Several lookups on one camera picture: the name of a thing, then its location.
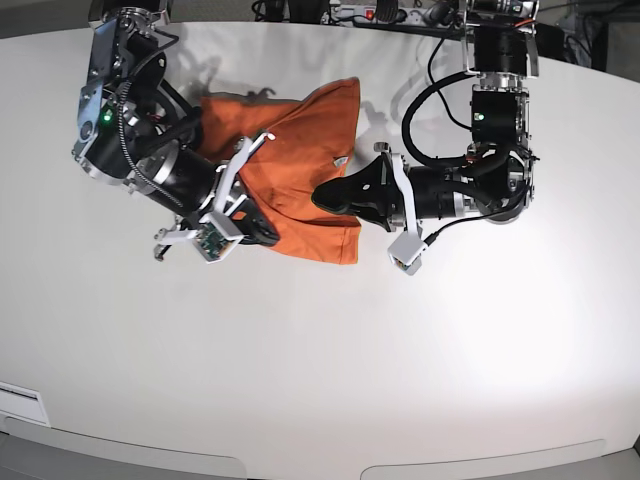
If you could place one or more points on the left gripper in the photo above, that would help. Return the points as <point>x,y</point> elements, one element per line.
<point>423,194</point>

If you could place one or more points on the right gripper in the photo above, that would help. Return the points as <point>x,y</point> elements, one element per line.
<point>191,180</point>

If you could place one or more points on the orange T-shirt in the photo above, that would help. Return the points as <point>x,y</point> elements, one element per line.
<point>314,139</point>

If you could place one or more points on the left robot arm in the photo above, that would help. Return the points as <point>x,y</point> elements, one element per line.
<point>493,179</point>

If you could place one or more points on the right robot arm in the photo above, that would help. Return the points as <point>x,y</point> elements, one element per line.
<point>136,131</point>

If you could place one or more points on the white power strip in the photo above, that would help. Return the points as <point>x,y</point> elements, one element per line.
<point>392,13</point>

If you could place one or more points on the black equipment box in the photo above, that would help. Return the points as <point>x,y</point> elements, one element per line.
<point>586,47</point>

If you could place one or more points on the white label plate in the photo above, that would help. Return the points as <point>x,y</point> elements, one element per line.
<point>23,404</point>

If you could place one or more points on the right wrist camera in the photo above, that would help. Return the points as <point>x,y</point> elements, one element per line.
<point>216,237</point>

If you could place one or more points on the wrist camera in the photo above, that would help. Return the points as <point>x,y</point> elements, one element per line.
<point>216,237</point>
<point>406,251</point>

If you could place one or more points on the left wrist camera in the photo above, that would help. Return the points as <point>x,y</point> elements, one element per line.
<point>406,251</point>

